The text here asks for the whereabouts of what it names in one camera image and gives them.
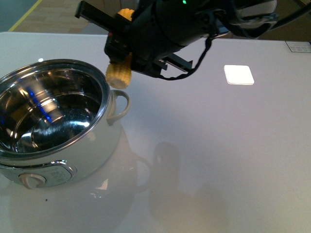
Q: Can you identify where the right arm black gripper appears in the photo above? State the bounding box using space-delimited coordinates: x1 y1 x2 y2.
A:
75 0 225 78

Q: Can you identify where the yellow corn cob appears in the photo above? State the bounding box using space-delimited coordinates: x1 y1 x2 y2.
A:
105 8 136 90

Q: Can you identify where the white electric cooking pot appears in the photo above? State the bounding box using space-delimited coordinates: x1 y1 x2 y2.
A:
0 59 129 189

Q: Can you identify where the left beige upholstered chair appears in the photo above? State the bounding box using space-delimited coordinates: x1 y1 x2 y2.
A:
75 0 115 35

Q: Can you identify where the table corner label sticker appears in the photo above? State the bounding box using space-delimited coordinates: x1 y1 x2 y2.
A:
285 41 311 53

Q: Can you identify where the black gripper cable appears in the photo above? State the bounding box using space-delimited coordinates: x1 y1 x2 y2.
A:
157 31 214 81

